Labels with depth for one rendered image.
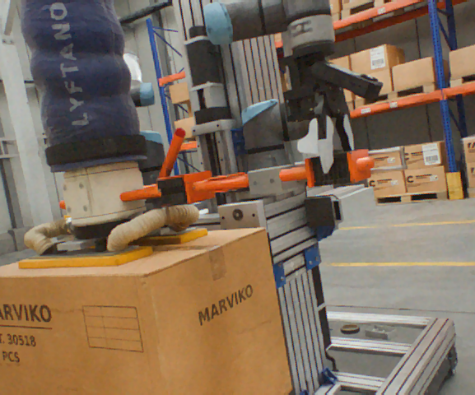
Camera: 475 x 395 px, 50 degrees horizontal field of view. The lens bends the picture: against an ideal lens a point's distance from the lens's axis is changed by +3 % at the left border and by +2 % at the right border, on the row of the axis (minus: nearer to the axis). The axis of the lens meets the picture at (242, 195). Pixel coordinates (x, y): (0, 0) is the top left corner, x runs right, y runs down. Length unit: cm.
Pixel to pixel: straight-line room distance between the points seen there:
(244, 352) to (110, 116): 59
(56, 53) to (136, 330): 61
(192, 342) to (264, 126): 72
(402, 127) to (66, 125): 872
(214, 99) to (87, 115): 66
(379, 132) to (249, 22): 883
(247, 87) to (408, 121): 795
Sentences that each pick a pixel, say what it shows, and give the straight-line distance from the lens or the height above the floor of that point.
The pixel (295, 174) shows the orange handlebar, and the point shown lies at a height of 107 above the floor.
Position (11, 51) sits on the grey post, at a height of 232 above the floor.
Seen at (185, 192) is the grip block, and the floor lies 107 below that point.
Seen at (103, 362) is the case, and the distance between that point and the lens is 106.
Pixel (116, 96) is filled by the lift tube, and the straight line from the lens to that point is 118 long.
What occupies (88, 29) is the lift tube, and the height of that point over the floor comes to 144.
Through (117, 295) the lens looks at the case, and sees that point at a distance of 97.
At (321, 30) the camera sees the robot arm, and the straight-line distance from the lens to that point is 87.
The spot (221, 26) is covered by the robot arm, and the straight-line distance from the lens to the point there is 98.
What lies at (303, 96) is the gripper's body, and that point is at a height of 120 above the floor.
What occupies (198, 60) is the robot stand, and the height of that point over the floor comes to 146.
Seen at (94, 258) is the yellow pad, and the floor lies 96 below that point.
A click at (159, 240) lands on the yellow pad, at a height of 96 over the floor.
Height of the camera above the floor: 111
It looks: 4 degrees down
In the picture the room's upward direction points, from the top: 10 degrees counter-clockwise
